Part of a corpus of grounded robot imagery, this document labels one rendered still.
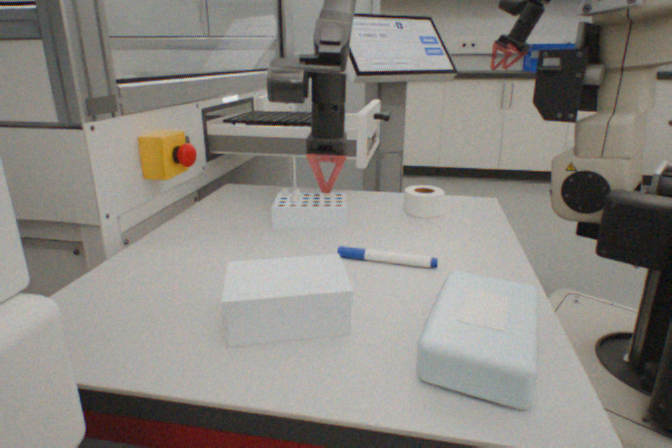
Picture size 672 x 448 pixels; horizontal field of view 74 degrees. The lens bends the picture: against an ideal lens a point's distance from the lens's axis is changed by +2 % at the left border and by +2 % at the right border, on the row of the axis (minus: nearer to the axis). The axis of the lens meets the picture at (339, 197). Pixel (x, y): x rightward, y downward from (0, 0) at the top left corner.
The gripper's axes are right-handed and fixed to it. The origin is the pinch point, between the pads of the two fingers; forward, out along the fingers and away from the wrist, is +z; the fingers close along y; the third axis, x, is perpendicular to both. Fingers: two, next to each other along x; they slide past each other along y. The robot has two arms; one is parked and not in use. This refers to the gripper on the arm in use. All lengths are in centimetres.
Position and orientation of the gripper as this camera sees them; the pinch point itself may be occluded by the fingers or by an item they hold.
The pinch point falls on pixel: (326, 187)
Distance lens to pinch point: 77.9
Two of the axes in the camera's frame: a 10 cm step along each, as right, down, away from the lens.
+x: 10.0, 0.4, -0.2
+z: -0.3, 9.5, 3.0
